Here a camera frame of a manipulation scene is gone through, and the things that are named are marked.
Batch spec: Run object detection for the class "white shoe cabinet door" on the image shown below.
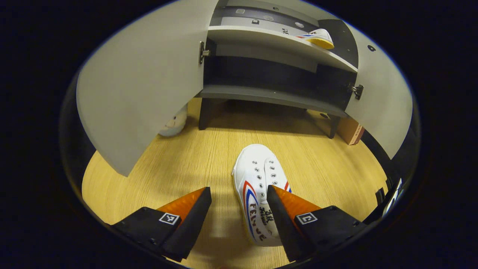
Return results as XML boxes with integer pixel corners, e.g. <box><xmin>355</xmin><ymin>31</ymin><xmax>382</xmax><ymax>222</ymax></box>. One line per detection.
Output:
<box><xmin>76</xmin><ymin>0</ymin><xmax>219</xmax><ymax>177</ymax></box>
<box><xmin>345</xmin><ymin>22</ymin><xmax>414</xmax><ymax>160</ymax></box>

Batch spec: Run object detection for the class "white grey shoe cabinet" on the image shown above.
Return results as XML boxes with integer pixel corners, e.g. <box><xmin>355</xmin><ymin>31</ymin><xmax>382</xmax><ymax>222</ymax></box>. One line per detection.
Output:
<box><xmin>198</xmin><ymin>0</ymin><xmax>360</xmax><ymax>139</ymax></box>

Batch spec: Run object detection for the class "orange white cardboard box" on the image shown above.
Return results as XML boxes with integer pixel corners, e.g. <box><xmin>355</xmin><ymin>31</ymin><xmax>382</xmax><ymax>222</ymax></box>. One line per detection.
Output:
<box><xmin>337</xmin><ymin>116</ymin><xmax>364</xmax><ymax>145</ymax></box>

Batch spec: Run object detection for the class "white plush toy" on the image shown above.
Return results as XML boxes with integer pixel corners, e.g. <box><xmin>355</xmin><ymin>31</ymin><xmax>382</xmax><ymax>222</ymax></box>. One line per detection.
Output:
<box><xmin>159</xmin><ymin>104</ymin><xmax>188</xmax><ymax>137</ymax></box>

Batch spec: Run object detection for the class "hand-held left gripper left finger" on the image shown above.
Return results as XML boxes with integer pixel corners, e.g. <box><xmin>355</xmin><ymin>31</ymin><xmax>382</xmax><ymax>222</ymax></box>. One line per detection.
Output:
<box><xmin>111</xmin><ymin>187</ymin><xmax>212</xmax><ymax>263</ymax></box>

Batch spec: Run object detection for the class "white canvas shoe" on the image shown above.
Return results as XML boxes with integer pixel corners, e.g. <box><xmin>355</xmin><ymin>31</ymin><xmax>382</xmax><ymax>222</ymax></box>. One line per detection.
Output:
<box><xmin>297</xmin><ymin>28</ymin><xmax>335</xmax><ymax>50</ymax></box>
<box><xmin>232</xmin><ymin>144</ymin><xmax>292</xmax><ymax>247</ymax></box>

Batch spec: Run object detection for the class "black backdrop cloth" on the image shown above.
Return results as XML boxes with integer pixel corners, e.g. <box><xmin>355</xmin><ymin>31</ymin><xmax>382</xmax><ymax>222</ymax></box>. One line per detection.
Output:
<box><xmin>60</xmin><ymin>71</ymin><xmax>422</xmax><ymax>210</ymax></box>

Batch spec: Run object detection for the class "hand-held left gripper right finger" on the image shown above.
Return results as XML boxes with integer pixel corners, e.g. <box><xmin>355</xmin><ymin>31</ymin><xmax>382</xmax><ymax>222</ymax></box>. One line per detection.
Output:
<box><xmin>266</xmin><ymin>185</ymin><xmax>368</xmax><ymax>263</ymax></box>

